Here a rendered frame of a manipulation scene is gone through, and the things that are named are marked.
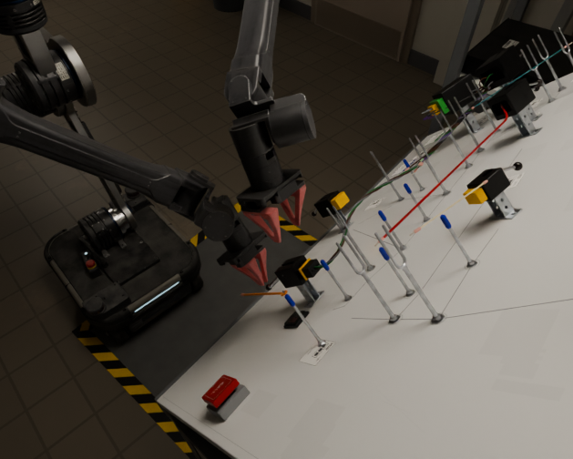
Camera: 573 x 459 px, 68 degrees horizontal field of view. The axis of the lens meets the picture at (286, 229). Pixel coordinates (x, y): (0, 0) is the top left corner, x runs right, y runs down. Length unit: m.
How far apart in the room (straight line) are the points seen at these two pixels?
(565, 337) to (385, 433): 0.19
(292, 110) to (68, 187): 2.36
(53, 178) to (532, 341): 2.80
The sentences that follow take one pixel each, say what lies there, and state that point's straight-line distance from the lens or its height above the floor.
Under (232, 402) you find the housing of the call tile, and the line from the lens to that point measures 0.70.
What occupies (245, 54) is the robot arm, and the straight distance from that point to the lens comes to 0.74.
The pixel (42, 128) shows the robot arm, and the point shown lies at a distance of 0.74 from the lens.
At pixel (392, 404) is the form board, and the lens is 0.50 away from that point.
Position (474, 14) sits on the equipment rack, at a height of 1.26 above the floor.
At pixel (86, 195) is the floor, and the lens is 2.79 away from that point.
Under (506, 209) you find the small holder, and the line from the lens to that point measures 0.72.
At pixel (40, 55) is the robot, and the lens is 1.36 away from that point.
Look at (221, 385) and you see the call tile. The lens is 0.71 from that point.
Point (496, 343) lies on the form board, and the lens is 0.50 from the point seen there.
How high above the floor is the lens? 1.76
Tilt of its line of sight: 49 degrees down
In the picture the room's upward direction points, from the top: straight up
